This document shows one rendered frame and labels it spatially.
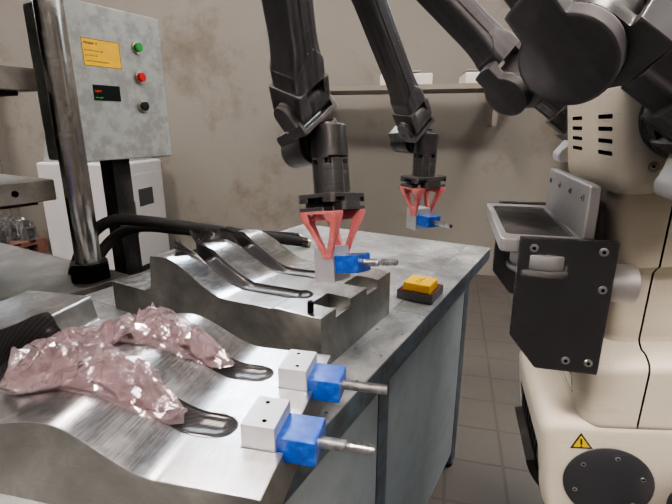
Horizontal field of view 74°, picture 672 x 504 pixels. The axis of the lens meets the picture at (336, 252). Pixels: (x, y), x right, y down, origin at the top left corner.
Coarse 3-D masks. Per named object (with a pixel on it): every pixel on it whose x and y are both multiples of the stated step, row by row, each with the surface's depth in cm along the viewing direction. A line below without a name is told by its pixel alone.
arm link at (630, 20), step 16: (576, 0) 34; (592, 0) 33; (608, 0) 33; (624, 0) 34; (640, 0) 35; (656, 0) 33; (624, 16) 33; (640, 16) 32; (656, 16) 32; (640, 32) 33; (656, 32) 32; (640, 48) 33; (656, 48) 33; (624, 64) 35; (640, 64) 34; (624, 80) 35
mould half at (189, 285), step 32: (160, 256) 82; (192, 256) 83; (224, 256) 87; (288, 256) 97; (128, 288) 88; (160, 288) 83; (192, 288) 79; (224, 288) 79; (320, 288) 78; (352, 288) 78; (384, 288) 86; (224, 320) 77; (256, 320) 73; (288, 320) 69; (320, 320) 66; (352, 320) 76; (320, 352) 67
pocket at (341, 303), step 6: (330, 294) 76; (318, 300) 74; (324, 300) 76; (330, 300) 76; (336, 300) 76; (342, 300) 75; (348, 300) 74; (324, 306) 76; (330, 306) 76; (336, 306) 76; (342, 306) 75; (348, 306) 74; (336, 312) 75; (342, 312) 72
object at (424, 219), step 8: (408, 208) 115; (424, 208) 114; (408, 216) 115; (416, 216) 113; (424, 216) 111; (432, 216) 111; (440, 216) 112; (408, 224) 116; (416, 224) 113; (424, 224) 111; (432, 224) 111; (440, 224) 109; (448, 224) 107
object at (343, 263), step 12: (336, 252) 69; (348, 252) 72; (324, 264) 69; (336, 264) 69; (348, 264) 67; (360, 264) 67; (372, 264) 67; (384, 264) 66; (396, 264) 65; (324, 276) 69; (336, 276) 69; (348, 276) 72
